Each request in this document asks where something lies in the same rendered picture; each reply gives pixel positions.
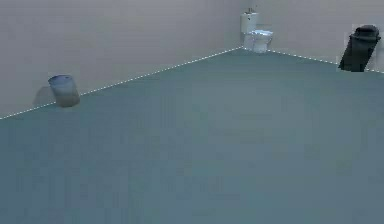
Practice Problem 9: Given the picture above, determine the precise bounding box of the grey round bin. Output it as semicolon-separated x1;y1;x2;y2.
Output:
47;74;81;109

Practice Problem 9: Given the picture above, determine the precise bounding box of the white toilet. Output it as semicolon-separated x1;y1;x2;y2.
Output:
240;12;274;54

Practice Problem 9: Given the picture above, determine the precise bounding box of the black tall bin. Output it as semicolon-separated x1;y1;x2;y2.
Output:
338;24;382;73

